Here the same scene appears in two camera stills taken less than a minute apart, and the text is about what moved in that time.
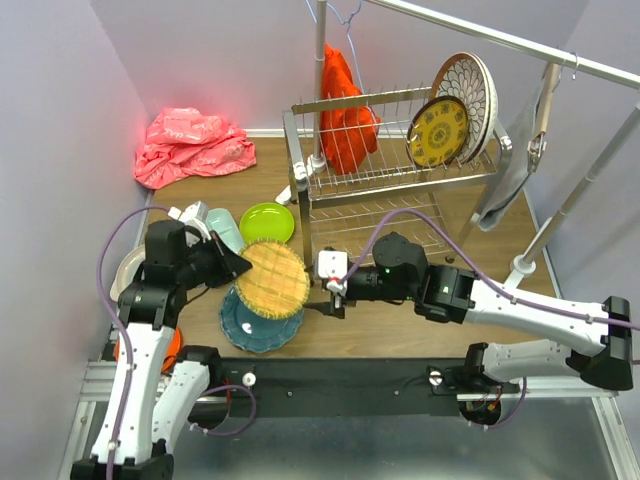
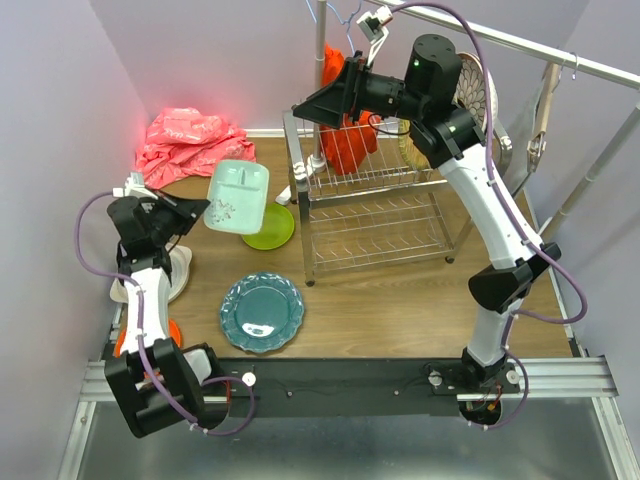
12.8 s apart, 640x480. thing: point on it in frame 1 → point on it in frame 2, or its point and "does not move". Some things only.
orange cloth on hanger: (349, 134) does not move
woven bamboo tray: (277, 284) → (411, 153)
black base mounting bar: (330, 389) does not move
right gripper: (329, 308) → (346, 97)
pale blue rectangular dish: (221, 221) → (238, 191)
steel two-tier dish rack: (348, 162) does not move
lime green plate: (266, 220) does not move
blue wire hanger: (350, 37) does not move
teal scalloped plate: (256, 335) does not move
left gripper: (230, 264) → (186, 209)
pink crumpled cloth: (184, 141) does not move
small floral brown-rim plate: (465, 76) does not move
